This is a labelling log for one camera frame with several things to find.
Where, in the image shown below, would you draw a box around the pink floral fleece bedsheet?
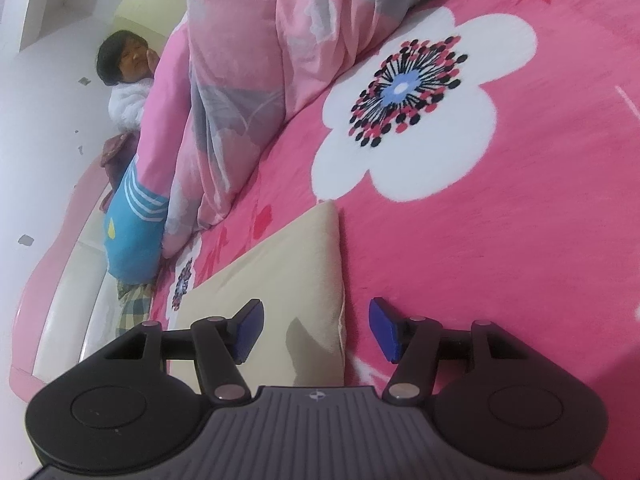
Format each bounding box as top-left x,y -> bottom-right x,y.
152,0 -> 639,426

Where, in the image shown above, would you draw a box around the beige khaki trousers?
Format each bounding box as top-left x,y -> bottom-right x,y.
168,202 -> 346,390

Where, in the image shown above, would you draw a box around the green plaid pillow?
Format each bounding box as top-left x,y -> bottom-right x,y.
115,282 -> 154,337

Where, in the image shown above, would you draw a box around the pale yellow wardrobe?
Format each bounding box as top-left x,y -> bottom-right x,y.
112,0 -> 186,54

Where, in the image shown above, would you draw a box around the child in maroon jacket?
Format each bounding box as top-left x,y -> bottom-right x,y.
96,30 -> 160,212

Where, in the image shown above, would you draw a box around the pink white padded headboard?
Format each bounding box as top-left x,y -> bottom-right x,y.
9,159 -> 119,402

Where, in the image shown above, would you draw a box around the blue pink striped pillow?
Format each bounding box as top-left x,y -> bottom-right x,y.
104,20 -> 191,285

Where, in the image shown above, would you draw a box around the pink grey floral duvet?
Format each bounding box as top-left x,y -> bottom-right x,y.
143,0 -> 422,258

